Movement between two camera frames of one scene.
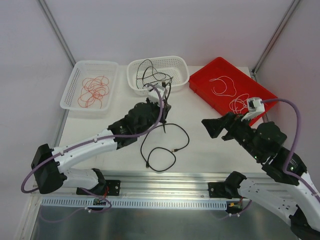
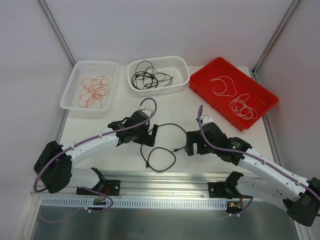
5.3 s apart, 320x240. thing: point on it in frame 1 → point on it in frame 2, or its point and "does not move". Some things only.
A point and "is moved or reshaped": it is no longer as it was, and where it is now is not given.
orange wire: x=93 y=89 does not move
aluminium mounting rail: x=166 y=184 does not move
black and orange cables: x=167 y=106 → x=149 y=79
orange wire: x=93 y=89 does not move
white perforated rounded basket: x=170 y=71 does not move
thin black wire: x=152 y=71 is moved or reshaped
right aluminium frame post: x=274 y=38 does not move
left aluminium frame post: x=53 y=25 does not move
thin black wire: x=152 y=72 → x=161 y=77
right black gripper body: x=230 y=125 → x=195 y=143
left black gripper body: x=155 y=110 → x=145 y=135
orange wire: x=93 y=88 does not move
